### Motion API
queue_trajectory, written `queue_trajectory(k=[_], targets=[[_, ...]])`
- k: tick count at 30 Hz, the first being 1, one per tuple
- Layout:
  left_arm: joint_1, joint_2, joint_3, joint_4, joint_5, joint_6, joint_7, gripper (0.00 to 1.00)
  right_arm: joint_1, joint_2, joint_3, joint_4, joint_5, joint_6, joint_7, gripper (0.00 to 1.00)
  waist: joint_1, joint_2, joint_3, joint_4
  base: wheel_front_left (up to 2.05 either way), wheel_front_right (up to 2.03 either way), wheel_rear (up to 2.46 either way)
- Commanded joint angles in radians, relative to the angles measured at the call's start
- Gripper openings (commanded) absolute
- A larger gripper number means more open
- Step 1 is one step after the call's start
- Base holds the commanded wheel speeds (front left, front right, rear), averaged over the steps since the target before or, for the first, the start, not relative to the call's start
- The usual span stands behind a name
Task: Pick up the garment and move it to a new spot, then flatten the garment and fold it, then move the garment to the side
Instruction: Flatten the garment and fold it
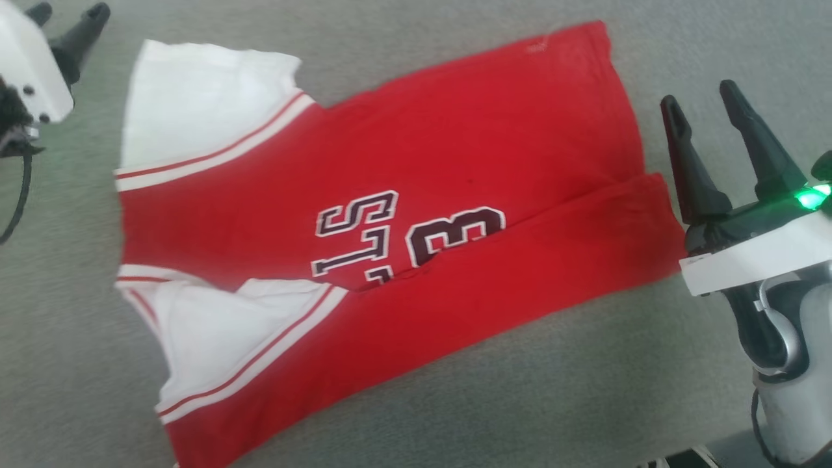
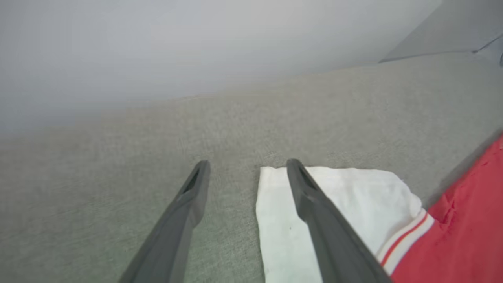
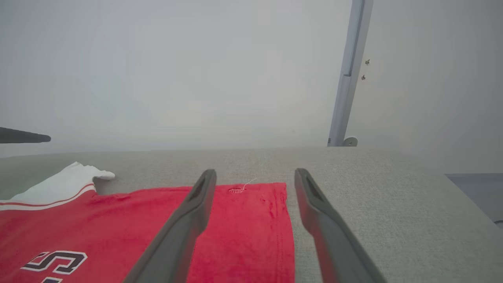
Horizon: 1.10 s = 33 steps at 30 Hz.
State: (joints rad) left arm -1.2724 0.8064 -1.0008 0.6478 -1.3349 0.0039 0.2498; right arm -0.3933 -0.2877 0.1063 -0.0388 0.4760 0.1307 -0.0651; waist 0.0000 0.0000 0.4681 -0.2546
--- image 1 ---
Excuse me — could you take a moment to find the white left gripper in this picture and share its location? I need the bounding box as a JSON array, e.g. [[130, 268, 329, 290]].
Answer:
[[0, 0, 111, 125]]

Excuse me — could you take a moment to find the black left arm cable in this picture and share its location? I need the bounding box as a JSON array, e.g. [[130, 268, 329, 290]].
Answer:
[[0, 153, 33, 245]]

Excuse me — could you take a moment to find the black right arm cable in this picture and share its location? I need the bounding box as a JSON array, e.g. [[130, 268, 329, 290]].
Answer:
[[750, 389, 782, 466]]

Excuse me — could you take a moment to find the red and white jersey garment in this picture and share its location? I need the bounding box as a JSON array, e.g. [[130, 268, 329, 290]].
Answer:
[[114, 19, 688, 468]]

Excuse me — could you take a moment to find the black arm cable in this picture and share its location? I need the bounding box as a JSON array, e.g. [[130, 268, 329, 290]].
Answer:
[[750, 389, 782, 466], [0, 153, 33, 245]]

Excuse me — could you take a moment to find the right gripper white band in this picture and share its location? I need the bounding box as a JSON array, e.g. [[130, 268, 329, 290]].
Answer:
[[660, 80, 832, 297]]

